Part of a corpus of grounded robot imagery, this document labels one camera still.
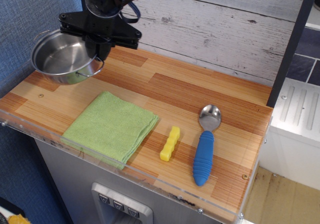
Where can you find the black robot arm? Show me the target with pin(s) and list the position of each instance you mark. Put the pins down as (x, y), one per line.
(126, 9)

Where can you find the blue handled metal spoon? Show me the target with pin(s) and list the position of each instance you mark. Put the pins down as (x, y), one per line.
(209, 119)

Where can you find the dark vertical post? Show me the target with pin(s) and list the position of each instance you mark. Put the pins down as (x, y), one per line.
(290, 51)

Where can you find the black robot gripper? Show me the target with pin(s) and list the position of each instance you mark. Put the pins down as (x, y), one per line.
(100, 34)

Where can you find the clear acrylic table guard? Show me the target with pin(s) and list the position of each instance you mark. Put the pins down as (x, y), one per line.
(74, 172)

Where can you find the white ridged cabinet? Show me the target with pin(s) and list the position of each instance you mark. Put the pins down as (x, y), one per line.
(291, 146)

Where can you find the silver metal pan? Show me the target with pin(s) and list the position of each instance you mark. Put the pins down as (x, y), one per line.
(63, 58)

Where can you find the silver button control panel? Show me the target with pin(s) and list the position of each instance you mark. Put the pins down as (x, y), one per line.
(114, 207)

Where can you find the yellow plastic toy block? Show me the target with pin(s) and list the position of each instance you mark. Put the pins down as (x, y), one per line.
(169, 146)

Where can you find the green folded cloth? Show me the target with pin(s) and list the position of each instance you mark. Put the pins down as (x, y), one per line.
(110, 129)

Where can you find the yellow object bottom left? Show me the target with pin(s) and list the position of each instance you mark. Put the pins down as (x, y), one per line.
(17, 219)

